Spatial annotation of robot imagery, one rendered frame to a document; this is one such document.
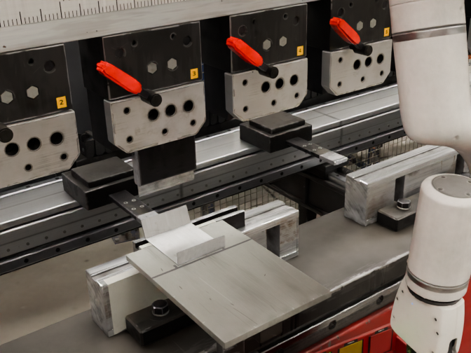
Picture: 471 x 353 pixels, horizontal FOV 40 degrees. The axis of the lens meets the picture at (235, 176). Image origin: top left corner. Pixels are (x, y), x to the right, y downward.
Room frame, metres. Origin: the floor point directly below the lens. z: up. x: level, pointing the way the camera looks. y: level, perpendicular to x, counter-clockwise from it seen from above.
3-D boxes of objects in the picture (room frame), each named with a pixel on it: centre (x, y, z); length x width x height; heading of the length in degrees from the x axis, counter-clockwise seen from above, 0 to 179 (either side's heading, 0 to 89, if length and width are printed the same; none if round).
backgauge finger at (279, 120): (1.30, -0.14, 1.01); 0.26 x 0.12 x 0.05; 35
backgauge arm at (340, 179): (1.58, -0.16, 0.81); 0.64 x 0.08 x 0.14; 35
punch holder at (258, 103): (1.02, -0.04, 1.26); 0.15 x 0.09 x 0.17; 125
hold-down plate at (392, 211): (1.23, -0.42, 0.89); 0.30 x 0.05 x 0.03; 125
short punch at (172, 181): (0.93, 0.11, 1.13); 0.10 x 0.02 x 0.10; 125
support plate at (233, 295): (0.80, 0.02, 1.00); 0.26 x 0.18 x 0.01; 35
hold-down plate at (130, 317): (0.90, 0.04, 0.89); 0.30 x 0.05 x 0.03; 125
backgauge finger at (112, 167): (1.05, 0.20, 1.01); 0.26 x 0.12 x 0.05; 35
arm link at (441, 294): (0.76, -0.27, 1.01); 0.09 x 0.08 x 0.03; 27
